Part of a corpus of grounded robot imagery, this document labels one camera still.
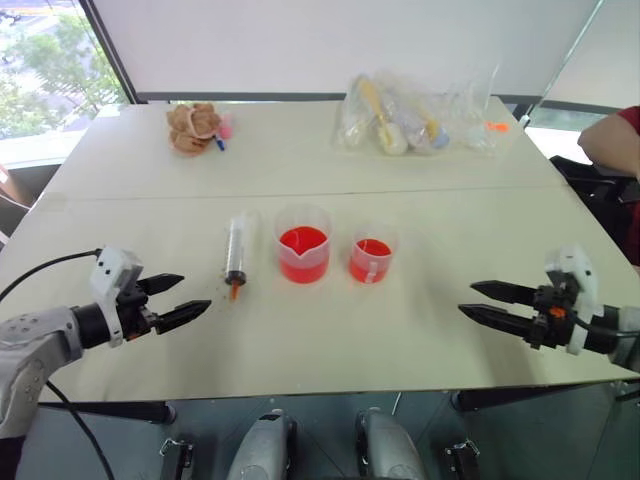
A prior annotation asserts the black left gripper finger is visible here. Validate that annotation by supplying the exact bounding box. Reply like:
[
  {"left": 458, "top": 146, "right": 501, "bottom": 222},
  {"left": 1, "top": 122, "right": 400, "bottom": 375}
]
[
  {"left": 137, "top": 272, "right": 186, "bottom": 297},
  {"left": 157, "top": 299, "right": 213, "bottom": 335}
]

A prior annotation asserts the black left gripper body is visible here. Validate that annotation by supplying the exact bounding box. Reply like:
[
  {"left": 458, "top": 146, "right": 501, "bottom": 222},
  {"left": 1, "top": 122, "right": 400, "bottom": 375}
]
[{"left": 116, "top": 284, "right": 162, "bottom": 342}]

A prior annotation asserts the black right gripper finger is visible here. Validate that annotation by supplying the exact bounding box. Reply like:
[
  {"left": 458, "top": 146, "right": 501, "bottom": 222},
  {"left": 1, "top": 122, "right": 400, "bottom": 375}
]
[
  {"left": 457, "top": 303, "right": 537, "bottom": 343},
  {"left": 469, "top": 279, "right": 540, "bottom": 306}
]

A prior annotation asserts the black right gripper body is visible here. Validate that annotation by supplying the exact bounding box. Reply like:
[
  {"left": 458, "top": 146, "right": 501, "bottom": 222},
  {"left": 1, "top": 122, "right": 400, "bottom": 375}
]
[{"left": 524, "top": 282, "right": 584, "bottom": 351}]

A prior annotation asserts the clear plastic syringe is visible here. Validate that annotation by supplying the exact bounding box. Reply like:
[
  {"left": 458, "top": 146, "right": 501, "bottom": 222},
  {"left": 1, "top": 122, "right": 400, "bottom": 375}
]
[{"left": 222, "top": 209, "right": 263, "bottom": 304}]

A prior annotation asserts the large beaker red liquid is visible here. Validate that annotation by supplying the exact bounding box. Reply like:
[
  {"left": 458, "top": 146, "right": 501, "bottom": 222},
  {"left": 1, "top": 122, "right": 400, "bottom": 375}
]
[{"left": 273, "top": 204, "right": 335, "bottom": 286}]

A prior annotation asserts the small beaker red liquid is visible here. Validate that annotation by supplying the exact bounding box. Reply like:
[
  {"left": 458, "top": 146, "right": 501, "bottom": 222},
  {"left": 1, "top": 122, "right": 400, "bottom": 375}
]
[{"left": 347, "top": 226, "right": 400, "bottom": 287}]

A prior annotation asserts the black office chair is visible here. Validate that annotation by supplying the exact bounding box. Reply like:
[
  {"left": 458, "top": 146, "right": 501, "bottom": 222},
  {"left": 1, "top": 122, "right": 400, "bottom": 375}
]
[{"left": 548, "top": 154, "right": 640, "bottom": 274}]

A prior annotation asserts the black table clamp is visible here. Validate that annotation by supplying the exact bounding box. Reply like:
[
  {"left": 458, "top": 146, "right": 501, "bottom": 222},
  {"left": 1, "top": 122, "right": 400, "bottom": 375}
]
[
  {"left": 441, "top": 438, "right": 482, "bottom": 480},
  {"left": 159, "top": 436, "right": 197, "bottom": 480}
]

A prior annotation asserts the grey rounded robot leg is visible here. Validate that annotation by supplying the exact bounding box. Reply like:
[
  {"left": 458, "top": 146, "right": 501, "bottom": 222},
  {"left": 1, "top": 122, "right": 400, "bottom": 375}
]
[
  {"left": 354, "top": 406, "right": 427, "bottom": 480},
  {"left": 226, "top": 407, "right": 297, "bottom": 480}
]

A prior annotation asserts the brown lumpy model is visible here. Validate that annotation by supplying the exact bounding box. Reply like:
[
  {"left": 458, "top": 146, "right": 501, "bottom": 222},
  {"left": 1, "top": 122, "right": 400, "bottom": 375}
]
[{"left": 165, "top": 101, "right": 224, "bottom": 158}]

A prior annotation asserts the yellow brush with blue head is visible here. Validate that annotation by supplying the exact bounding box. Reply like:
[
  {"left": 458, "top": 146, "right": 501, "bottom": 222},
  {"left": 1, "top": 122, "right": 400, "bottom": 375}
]
[{"left": 418, "top": 110, "right": 450, "bottom": 150}]

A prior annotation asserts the clear plastic bag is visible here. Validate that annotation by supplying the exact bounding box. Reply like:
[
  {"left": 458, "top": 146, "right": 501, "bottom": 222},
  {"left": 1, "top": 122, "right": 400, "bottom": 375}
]
[{"left": 333, "top": 63, "right": 512, "bottom": 159}]

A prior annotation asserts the yellow brush with white sponge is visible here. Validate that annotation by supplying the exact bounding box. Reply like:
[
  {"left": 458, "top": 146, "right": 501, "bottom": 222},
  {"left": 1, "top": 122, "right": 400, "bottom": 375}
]
[{"left": 358, "top": 78, "right": 409, "bottom": 157}]

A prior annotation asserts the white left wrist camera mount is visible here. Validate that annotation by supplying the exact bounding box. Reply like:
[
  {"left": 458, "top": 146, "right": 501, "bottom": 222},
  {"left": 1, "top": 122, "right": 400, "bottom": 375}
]
[{"left": 89, "top": 245, "right": 147, "bottom": 349}]

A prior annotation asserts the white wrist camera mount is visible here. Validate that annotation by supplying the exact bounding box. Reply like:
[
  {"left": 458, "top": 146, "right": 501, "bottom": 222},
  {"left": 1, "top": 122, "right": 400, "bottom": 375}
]
[
  {"left": 89, "top": 245, "right": 147, "bottom": 349},
  {"left": 544, "top": 244, "right": 604, "bottom": 357}
]

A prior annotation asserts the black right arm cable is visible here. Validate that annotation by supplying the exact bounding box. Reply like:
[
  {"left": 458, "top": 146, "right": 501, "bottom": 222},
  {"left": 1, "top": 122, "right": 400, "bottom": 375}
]
[{"left": 573, "top": 310, "right": 640, "bottom": 338}]

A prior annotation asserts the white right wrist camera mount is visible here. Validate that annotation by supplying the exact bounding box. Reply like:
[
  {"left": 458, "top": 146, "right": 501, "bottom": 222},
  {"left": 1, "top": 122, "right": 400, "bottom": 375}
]
[{"left": 544, "top": 244, "right": 604, "bottom": 357}]

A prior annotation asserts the black table frame bar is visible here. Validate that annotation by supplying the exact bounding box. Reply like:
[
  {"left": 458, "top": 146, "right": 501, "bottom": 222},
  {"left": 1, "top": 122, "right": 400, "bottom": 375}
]
[
  {"left": 451, "top": 380, "right": 640, "bottom": 414},
  {"left": 36, "top": 398, "right": 177, "bottom": 425}
]

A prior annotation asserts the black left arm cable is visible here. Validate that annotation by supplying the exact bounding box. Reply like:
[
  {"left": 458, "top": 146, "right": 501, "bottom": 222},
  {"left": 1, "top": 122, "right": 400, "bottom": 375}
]
[{"left": 0, "top": 250, "right": 103, "bottom": 302}]

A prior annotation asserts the black cable under arm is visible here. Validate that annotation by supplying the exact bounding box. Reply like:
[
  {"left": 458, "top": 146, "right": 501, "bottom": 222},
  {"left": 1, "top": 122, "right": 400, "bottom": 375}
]
[{"left": 46, "top": 379, "right": 117, "bottom": 480}]

